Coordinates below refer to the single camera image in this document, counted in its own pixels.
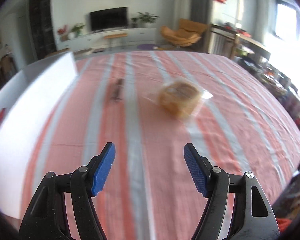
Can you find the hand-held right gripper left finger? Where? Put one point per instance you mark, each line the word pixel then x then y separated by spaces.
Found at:
pixel 103 170

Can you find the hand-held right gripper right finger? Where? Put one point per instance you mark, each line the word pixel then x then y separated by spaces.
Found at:
pixel 196 172

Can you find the white storage box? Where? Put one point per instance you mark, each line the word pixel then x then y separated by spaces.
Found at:
pixel 27 117

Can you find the striped pink tablecloth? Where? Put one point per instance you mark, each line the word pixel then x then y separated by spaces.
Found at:
pixel 152 142

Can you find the bread in clear bag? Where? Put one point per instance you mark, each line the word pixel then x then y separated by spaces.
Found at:
pixel 180 97

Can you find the dark snack packet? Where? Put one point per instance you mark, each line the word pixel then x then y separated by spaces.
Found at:
pixel 117 91

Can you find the purple floor mat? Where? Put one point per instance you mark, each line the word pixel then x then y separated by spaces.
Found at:
pixel 146 46

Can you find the dark wooden dining chair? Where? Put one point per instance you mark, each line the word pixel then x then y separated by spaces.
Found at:
pixel 222 42

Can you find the wooden stool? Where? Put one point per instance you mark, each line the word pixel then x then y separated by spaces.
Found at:
pixel 115 35

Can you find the orange lounge chair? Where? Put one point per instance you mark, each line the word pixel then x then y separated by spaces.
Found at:
pixel 182 35

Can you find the white tv cabinet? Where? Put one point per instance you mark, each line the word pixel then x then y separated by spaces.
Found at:
pixel 140 36

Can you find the wooden table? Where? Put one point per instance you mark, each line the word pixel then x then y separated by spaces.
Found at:
pixel 252 45

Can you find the green plant in white vase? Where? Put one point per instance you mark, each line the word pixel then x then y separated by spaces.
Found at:
pixel 77 30

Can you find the red flower plant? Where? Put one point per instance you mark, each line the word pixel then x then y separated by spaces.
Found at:
pixel 62 32

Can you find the small potted plant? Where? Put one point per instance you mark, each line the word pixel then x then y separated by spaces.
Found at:
pixel 134 22

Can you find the black television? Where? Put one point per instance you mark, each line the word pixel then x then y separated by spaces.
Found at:
pixel 107 18

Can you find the large leafy potted plant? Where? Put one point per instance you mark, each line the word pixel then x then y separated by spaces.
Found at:
pixel 147 18

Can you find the dark bookshelf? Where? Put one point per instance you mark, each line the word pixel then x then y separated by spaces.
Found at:
pixel 42 22

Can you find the white standing air conditioner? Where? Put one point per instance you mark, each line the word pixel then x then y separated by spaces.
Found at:
pixel 182 5

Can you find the grey curtain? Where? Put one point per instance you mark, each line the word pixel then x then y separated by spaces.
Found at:
pixel 202 2

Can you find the bright window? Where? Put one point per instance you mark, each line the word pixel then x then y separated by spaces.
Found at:
pixel 287 22

